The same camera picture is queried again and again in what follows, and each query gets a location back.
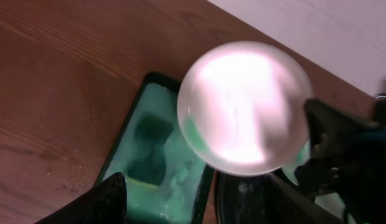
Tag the white plate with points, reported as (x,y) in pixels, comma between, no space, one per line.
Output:
(240,107)

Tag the black rectangular soap tray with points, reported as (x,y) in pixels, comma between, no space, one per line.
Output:
(182,196)

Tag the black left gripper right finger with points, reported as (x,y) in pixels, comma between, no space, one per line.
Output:
(283,204)

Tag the round black tray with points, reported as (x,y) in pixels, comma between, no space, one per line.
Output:
(238,200)

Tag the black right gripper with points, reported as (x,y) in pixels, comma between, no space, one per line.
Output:
(348,157)

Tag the dark green sponge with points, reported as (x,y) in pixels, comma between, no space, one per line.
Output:
(149,161)

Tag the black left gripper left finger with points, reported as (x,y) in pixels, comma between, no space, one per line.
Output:
(104,203)

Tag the mint green plate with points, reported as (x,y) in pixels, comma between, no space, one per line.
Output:
(332,203)

